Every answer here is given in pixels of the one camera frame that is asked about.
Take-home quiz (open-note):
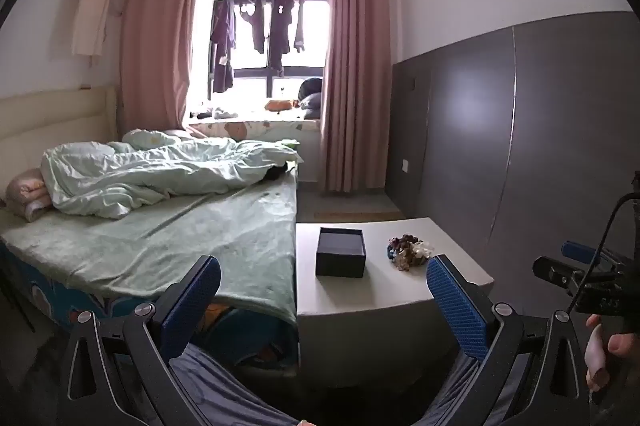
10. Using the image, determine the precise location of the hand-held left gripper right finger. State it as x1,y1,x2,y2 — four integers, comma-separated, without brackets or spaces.
426,255,608,426

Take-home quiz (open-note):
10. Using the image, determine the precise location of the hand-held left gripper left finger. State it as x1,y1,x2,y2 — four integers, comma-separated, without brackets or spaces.
57,255,223,426

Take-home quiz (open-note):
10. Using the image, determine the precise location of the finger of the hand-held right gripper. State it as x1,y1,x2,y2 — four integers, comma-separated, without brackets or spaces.
561,241,616,268
532,256,581,293

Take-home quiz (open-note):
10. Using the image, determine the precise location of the pile of assorted jewelry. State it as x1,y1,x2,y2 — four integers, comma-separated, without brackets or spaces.
385,233,436,269

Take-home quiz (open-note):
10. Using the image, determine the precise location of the black jewelry box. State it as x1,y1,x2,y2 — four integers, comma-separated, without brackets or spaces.
315,227,368,279

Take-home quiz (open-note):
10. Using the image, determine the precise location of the person's right hand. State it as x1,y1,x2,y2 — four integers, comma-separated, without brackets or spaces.
585,315,640,394

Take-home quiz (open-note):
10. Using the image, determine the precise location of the person's right leg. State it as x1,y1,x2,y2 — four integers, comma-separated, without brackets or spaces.
422,341,482,426

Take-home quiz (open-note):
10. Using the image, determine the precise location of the person's leg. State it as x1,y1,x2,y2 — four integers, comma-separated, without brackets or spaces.
167,341,303,426
422,341,482,426

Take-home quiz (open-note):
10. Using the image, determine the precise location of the person's left leg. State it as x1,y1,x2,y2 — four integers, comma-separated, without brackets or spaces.
167,341,303,426

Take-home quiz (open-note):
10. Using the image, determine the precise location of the white bedside table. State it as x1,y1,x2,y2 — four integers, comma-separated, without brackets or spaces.
295,217,496,387

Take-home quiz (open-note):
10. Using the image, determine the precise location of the pale green quilt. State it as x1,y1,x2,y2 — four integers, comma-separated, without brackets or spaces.
40,128,303,219

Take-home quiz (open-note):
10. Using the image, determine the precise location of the flat brown cardboard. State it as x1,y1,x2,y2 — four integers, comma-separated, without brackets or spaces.
312,201,401,223

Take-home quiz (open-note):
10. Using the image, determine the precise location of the black cloth item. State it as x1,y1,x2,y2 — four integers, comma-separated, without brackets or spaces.
262,163,291,182

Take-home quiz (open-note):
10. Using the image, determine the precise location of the patterned window sill cushion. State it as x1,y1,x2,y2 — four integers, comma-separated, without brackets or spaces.
189,118,321,143

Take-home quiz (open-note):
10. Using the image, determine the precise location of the pink pillow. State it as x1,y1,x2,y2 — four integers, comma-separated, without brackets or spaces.
5,168,53,223

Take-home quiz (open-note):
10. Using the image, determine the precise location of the bed with cream headboard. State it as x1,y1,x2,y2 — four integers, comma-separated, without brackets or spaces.
0,87,301,367

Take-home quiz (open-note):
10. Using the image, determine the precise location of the dark bag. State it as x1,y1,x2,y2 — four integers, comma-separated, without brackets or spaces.
297,77,325,111

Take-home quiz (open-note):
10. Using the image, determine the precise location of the pink curtain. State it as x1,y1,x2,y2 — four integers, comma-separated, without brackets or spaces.
120,0,206,139
320,0,406,194

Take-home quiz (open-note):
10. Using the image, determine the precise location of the purple hanging garment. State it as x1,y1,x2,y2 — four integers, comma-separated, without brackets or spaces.
209,0,237,94

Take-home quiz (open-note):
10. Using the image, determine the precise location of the dark hanging top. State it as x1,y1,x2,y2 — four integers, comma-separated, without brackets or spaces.
239,0,269,54

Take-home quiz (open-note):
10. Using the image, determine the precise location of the dark hanging dress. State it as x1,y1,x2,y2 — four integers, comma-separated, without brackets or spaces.
268,0,295,77

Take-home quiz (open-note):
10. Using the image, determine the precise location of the window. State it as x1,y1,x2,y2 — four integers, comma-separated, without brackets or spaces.
192,0,331,108

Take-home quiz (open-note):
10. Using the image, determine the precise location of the narrow dark hanging garment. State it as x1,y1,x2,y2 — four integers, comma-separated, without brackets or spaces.
294,0,307,54

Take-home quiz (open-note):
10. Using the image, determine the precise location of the cream hanging cloth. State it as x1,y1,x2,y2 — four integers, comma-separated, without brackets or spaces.
71,0,115,58

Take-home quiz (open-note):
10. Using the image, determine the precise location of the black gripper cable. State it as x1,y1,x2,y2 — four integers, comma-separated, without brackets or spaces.
567,193,640,317

